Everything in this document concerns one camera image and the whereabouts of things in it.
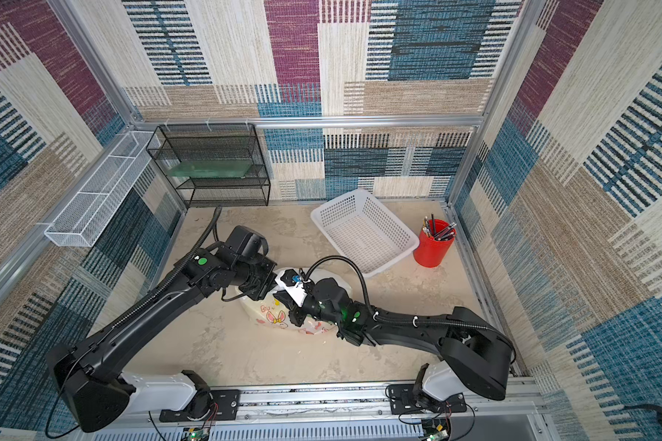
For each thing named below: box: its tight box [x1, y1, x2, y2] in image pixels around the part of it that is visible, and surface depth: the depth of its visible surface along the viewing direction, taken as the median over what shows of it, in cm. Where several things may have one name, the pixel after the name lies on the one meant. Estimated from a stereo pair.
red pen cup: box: [413, 218, 457, 268], surface depth 96 cm
